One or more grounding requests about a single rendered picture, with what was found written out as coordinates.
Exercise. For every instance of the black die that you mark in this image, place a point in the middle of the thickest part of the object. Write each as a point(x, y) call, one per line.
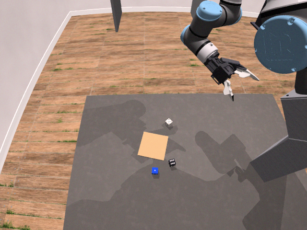
point(172, 162)

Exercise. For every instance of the white die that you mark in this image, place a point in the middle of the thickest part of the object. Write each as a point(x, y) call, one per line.
point(168, 122)

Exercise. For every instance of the blue die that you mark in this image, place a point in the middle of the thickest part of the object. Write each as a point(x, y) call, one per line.
point(155, 170)

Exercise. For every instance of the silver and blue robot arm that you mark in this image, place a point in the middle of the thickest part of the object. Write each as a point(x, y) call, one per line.
point(280, 43)

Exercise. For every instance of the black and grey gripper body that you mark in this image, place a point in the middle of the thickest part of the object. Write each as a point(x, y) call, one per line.
point(221, 71)

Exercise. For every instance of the tan flat mat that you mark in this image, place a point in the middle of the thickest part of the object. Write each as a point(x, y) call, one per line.
point(153, 146)

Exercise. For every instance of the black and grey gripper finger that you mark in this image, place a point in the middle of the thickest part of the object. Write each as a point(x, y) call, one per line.
point(227, 89)
point(242, 71)

